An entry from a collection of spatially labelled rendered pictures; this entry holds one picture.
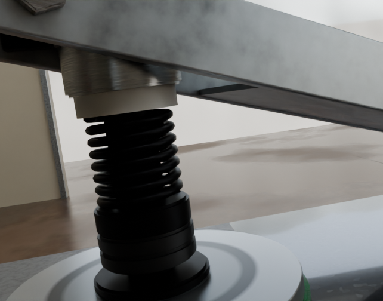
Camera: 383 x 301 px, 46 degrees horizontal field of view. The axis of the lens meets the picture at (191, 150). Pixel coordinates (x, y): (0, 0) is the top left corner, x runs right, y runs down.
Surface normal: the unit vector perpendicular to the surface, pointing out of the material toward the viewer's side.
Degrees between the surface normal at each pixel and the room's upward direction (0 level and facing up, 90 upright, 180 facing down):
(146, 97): 90
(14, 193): 90
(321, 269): 0
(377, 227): 0
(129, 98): 90
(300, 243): 0
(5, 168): 90
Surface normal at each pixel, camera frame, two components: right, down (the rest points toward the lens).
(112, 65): -0.04, 0.13
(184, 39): 0.43, 0.05
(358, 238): -0.13, -0.98
